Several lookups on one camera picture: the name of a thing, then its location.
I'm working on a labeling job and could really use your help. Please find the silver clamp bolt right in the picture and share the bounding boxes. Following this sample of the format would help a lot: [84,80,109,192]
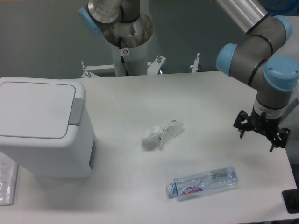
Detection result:
[190,52,201,73]

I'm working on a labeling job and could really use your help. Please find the black device at table edge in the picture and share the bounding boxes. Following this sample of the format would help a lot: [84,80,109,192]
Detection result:
[282,189,299,214]

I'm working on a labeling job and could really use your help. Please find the crumpled white plastic bag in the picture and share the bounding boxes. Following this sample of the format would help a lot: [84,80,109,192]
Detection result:
[142,120,185,148]

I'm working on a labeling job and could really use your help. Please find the white push-lid trash can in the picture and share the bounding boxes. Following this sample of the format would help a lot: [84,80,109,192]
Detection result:
[0,77,96,178]

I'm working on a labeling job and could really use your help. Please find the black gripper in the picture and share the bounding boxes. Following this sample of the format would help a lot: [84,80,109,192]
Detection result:
[233,109,291,152]

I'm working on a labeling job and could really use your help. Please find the empty clear plastic bottle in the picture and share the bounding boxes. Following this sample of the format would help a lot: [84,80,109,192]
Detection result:
[166,166,238,201]

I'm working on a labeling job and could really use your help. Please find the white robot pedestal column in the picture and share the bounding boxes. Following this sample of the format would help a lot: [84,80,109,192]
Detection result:
[102,11,155,77]

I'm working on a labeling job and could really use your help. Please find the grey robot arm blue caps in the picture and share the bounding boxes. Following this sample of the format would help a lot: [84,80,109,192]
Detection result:
[78,0,299,148]

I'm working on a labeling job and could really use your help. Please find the paper sheet in plastic sleeve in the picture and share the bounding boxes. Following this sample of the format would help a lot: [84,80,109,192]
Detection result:
[0,152,18,206]

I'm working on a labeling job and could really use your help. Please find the blue object top right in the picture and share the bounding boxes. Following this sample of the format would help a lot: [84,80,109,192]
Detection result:
[264,0,299,16]

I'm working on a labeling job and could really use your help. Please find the black cable on pedestal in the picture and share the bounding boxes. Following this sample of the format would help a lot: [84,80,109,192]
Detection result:
[118,36,129,77]

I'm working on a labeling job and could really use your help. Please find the white bracket with bolts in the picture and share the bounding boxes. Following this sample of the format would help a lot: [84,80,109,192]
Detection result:
[81,61,116,78]

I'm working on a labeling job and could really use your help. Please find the white clamp bracket middle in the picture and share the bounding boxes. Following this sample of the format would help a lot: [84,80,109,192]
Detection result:
[147,55,166,75]

